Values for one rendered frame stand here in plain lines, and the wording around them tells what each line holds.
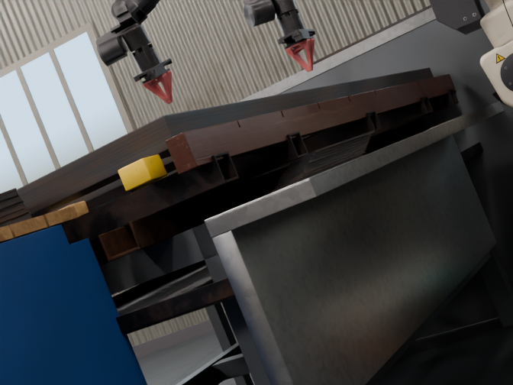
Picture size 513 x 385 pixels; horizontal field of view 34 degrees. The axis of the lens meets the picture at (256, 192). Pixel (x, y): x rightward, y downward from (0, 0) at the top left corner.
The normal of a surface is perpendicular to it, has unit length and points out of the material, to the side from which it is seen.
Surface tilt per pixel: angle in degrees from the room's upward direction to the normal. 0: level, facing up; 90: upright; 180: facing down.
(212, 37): 90
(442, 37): 90
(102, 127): 90
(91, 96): 90
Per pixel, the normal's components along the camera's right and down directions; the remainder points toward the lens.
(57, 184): -0.47, 0.18
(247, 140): 0.80, -0.33
